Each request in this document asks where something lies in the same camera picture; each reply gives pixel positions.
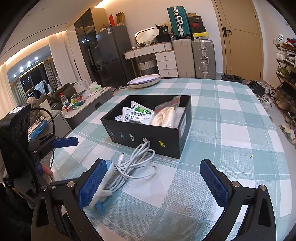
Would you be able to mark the wooden door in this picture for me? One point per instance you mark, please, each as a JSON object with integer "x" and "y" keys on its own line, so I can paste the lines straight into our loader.
{"x": 241, "y": 38}

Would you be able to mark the green medicine packet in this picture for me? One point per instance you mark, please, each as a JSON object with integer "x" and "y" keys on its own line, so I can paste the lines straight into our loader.
{"x": 140, "y": 108}

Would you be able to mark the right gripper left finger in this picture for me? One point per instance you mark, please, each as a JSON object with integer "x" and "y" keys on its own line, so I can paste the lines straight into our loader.
{"x": 58, "y": 213}

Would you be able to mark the grey side cabinet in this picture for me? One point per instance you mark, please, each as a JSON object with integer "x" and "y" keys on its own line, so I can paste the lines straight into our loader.
{"x": 91, "y": 104}

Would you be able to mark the beige suitcase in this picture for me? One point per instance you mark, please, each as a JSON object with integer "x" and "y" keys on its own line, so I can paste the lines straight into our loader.
{"x": 184, "y": 58}

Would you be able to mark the black glass cabinet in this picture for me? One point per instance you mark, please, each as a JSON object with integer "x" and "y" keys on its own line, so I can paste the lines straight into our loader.
{"x": 87, "y": 27}

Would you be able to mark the stacked shoe boxes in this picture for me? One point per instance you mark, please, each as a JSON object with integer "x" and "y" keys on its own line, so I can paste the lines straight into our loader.
{"x": 197, "y": 27}

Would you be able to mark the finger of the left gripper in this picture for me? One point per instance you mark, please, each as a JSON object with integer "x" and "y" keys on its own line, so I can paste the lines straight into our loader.
{"x": 65, "y": 142}

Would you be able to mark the woven laundry basket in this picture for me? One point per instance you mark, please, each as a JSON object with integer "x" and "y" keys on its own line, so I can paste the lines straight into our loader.
{"x": 148, "y": 67}

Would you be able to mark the plastic water bottle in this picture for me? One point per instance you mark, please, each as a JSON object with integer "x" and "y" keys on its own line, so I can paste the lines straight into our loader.
{"x": 65, "y": 102}

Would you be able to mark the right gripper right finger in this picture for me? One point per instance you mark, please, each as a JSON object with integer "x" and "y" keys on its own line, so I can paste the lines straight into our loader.
{"x": 258, "y": 222}

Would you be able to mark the black cardboard box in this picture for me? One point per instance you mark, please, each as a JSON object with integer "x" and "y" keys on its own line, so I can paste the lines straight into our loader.
{"x": 164, "y": 141}

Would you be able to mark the oval white tray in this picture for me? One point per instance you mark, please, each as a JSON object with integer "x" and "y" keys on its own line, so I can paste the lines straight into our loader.
{"x": 144, "y": 81}

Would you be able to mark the person's left hand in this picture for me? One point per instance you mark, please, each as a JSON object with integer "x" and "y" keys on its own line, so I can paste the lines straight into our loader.
{"x": 43, "y": 169}

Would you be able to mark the dark grey refrigerator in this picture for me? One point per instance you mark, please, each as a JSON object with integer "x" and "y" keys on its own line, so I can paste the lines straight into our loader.
{"x": 113, "y": 42}

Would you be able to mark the white drawer desk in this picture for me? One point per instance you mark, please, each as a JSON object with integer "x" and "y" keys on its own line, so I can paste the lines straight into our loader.
{"x": 164, "y": 54}

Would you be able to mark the wooden shoe rack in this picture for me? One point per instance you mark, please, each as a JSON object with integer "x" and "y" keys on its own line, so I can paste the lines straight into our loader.
{"x": 285, "y": 57}

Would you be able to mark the white medicine packet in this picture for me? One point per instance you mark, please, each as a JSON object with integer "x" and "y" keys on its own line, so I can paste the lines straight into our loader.
{"x": 131, "y": 116}

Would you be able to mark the silver suitcase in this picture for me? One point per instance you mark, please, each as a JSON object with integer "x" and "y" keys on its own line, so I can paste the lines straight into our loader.
{"x": 204, "y": 59}

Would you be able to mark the teal suitcase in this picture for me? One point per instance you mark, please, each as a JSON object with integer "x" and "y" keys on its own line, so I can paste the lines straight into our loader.
{"x": 179, "y": 22}

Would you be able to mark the tissue pack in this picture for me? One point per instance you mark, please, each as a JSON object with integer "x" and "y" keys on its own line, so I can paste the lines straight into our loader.
{"x": 94, "y": 87}

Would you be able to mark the oval mirror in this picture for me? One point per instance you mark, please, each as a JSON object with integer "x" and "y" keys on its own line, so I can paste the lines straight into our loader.
{"x": 146, "y": 36}

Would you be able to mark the white plush doll blue hat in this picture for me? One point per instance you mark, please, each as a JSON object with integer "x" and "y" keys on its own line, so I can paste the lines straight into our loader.
{"x": 102, "y": 192}

